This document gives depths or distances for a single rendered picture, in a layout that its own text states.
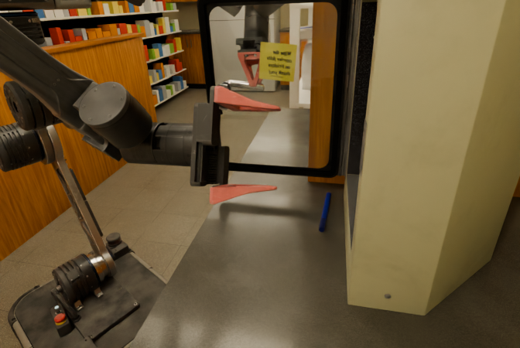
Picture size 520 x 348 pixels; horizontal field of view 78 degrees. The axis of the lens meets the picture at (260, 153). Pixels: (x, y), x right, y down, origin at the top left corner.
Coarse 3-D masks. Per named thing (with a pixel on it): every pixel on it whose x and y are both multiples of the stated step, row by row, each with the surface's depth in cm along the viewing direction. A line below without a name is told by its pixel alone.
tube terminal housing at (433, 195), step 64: (384, 0) 32; (448, 0) 31; (512, 0) 30; (384, 64) 34; (448, 64) 33; (512, 64) 35; (384, 128) 37; (448, 128) 36; (512, 128) 42; (384, 192) 41; (448, 192) 39; (512, 192) 51; (384, 256) 45; (448, 256) 45
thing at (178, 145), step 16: (160, 128) 41; (176, 128) 40; (192, 128) 40; (160, 144) 40; (176, 144) 40; (192, 144) 39; (160, 160) 41; (176, 160) 40; (192, 160) 39; (208, 160) 42; (192, 176) 38
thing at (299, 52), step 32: (224, 32) 67; (256, 32) 65; (288, 32) 64; (320, 32) 63; (224, 64) 70; (256, 64) 68; (288, 64) 67; (320, 64) 65; (256, 96) 71; (288, 96) 70; (320, 96) 68; (224, 128) 76; (256, 128) 74; (288, 128) 73; (320, 128) 71; (256, 160) 78; (288, 160) 76; (320, 160) 74
